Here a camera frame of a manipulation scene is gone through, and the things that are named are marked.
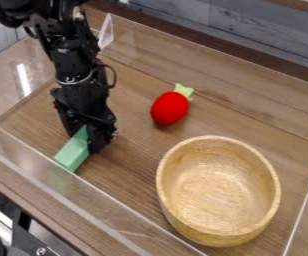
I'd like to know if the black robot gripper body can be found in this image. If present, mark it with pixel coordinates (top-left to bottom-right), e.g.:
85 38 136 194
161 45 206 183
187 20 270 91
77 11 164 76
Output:
49 78 115 125

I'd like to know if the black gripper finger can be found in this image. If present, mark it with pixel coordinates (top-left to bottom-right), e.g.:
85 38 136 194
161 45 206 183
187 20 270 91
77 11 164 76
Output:
85 123 116 153
55 101 83 137

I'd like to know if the green rectangular block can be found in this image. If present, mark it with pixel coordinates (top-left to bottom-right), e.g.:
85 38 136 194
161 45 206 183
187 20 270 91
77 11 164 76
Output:
53 127 89 172

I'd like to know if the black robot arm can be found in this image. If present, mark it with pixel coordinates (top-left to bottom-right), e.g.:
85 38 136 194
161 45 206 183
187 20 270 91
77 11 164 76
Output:
0 0 116 153

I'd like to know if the light wooden bowl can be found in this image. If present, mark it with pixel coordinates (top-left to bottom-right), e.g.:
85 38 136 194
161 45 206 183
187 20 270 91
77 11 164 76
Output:
155 135 280 248

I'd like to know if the red plush strawberry toy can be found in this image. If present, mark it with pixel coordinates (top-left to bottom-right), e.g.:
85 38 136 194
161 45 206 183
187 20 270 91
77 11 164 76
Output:
149 83 194 125

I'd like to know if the clear acrylic corner bracket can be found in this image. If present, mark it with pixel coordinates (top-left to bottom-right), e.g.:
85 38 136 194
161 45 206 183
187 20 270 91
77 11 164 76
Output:
91 14 113 49

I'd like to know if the clear acrylic wall panel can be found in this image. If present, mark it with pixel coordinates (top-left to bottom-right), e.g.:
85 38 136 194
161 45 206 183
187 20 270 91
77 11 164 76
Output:
0 128 206 256

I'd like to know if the black metal table frame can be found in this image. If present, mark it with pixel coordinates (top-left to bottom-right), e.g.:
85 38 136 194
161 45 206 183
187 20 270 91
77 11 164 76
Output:
11 211 60 256

